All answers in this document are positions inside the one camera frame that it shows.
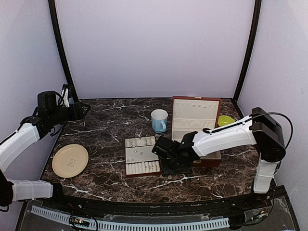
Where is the black left corner post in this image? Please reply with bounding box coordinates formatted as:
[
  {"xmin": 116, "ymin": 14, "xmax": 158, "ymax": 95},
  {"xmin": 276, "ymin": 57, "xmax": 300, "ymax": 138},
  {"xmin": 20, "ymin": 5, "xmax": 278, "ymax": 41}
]
[{"xmin": 48, "ymin": 0, "xmax": 79, "ymax": 103}]

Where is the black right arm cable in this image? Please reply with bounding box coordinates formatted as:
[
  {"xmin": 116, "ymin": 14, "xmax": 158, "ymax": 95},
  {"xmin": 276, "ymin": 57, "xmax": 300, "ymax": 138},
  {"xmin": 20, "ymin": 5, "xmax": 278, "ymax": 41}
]
[{"xmin": 202, "ymin": 112, "xmax": 294, "ymax": 147}]

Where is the light blue mug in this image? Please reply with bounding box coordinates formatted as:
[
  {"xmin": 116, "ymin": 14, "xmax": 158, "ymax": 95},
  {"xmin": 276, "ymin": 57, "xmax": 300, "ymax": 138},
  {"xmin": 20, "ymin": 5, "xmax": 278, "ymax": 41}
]
[{"xmin": 151, "ymin": 109, "xmax": 168, "ymax": 134}]

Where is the brown jewelry tray insert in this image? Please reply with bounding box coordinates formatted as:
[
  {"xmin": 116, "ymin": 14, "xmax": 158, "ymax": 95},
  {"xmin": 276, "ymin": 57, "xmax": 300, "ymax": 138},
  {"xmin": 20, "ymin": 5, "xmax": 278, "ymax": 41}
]
[{"xmin": 125, "ymin": 136, "xmax": 162, "ymax": 178}]

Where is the black right corner post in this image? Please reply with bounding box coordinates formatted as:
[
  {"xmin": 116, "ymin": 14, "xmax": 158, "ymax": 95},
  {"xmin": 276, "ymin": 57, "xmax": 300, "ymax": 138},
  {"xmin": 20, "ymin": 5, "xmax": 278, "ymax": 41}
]
[{"xmin": 232, "ymin": 0, "xmax": 262, "ymax": 104}]

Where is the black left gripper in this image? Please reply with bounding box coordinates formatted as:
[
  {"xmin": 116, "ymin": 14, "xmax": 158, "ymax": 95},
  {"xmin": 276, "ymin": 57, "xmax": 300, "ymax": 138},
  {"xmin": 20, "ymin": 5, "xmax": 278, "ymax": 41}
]
[{"xmin": 48, "ymin": 102, "xmax": 90, "ymax": 126}]

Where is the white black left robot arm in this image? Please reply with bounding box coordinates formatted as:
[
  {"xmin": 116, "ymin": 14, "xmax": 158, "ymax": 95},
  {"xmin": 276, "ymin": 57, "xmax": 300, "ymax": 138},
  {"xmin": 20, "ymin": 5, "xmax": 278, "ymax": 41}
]
[{"xmin": 0, "ymin": 85, "xmax": 90, "ymax": 210}]

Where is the green bowl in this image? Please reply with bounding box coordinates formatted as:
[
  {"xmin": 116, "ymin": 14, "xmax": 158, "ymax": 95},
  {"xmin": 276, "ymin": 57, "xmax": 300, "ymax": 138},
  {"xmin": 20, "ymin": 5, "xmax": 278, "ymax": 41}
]
[{"xmin": 218, "ymin": 115, "xmax": 235, "ymax": 127}]

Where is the brown jewelry box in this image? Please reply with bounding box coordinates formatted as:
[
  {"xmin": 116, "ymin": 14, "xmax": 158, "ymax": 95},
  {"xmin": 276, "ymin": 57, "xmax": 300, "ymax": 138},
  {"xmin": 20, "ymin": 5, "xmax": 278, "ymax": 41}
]
[{"xmin": 171, "ymin": 96, "xmax": 222, "ymax": 168}]

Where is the white slotted cable duct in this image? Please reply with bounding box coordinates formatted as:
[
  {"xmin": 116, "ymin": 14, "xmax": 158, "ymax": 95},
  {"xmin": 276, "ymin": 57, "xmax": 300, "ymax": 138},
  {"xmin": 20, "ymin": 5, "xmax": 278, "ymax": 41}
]
[{"xmin": 30, "ymin": 205, "xmax": 230, "ymax": 231}]

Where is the black corner post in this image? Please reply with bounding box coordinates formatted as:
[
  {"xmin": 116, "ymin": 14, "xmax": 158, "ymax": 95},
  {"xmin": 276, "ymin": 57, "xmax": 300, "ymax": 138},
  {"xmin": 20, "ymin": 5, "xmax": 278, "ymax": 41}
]
[
  {"xmin": 48, "ymin": 0, "xmax": 79, "ymax": 103},
  {"xmin": 232, "ymin": 0, "xmax": 262, "ymax": 104}
]

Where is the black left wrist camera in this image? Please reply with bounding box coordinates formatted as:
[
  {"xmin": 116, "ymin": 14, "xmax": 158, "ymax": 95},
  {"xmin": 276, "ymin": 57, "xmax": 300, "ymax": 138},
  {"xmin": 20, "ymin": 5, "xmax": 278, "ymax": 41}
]
[{"xmin": 61, "ymin": 84, "xmax": 72, "ymax": 102}]

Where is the beige round plate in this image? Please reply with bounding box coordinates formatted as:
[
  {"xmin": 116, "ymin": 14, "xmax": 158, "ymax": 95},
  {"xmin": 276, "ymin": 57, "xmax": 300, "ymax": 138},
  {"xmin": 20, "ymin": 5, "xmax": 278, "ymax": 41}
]
[{"xmin": 52, "ymin": 144, "xmax": 89, "ymax": 178}]

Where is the black front table rail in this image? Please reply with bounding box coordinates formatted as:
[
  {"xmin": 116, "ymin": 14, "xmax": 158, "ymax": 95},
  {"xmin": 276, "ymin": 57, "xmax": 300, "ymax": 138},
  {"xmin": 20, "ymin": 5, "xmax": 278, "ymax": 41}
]
[{"xmin": 41, "ymin": 185, "xmax": 287, "ymax": 217}]

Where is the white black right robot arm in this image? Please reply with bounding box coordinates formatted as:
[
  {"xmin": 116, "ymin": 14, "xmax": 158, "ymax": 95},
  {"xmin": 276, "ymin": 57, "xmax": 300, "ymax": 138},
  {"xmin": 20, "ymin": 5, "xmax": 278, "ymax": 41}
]
[{"xmin": 152, "ymin": 107, "xmax": 289, "ymax": 209}]

